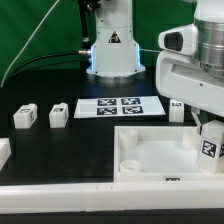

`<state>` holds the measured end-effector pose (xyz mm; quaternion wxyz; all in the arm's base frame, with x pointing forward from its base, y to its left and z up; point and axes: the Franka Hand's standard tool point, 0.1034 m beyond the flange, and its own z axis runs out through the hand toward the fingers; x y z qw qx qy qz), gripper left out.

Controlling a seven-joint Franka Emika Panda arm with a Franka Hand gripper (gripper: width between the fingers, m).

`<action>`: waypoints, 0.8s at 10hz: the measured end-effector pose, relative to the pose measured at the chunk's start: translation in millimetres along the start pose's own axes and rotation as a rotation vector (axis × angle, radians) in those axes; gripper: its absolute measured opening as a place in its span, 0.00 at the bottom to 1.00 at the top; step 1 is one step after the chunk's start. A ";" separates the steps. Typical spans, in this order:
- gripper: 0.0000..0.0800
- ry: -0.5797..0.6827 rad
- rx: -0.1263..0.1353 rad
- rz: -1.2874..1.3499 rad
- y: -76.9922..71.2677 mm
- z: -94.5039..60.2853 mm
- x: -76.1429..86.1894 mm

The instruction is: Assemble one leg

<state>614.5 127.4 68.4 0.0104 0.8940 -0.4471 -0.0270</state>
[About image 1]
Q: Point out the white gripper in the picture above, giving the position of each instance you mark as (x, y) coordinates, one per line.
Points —
(190, 68)

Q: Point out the white square tabletop tray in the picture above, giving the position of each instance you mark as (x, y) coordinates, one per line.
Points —
(158, 154)

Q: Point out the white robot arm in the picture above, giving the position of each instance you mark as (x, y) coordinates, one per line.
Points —
(115, 55)

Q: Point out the marker sheet with tags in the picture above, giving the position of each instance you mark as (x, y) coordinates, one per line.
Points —
(119, 107)

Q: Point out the white front fence bar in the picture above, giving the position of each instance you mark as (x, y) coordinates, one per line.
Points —
(111, 196)

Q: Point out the green backdrop cloth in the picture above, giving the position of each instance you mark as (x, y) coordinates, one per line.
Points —
(22, 20)

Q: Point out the white left fence block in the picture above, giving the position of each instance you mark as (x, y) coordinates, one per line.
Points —
(5, 151)

